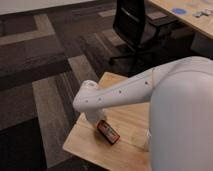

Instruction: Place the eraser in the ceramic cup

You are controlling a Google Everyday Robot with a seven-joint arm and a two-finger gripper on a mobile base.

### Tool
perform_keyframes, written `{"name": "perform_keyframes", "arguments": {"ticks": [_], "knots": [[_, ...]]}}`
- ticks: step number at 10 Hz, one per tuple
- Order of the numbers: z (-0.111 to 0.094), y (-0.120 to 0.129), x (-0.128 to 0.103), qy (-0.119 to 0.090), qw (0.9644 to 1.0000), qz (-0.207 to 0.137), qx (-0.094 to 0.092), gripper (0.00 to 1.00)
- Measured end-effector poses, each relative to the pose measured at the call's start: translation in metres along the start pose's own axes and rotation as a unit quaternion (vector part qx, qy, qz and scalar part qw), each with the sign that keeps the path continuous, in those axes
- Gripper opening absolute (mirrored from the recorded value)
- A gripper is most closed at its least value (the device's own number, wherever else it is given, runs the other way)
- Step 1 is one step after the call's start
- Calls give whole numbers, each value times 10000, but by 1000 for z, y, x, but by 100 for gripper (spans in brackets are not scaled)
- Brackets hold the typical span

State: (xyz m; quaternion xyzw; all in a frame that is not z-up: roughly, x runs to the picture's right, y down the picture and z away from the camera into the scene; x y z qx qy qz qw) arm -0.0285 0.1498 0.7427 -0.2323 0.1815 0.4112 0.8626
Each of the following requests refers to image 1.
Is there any brown rectangular eraser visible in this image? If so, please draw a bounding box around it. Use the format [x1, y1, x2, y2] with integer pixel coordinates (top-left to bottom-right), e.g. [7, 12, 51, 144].
[97, 120, 120, 144]

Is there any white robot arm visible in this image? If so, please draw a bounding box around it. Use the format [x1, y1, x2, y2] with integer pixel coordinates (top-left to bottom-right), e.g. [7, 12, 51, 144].
[73, 56, 213, 171]

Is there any blue round disc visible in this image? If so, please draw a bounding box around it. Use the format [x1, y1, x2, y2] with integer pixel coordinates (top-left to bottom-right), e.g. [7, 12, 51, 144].
[172, 8, 186, 14]

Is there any small grey white object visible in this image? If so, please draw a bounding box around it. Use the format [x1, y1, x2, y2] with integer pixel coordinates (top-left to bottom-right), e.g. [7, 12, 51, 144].
[193, 9, 213, 18]

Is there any black office chair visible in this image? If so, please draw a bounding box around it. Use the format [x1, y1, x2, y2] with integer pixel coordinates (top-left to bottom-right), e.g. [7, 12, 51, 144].
[109, 0, 175, 72]

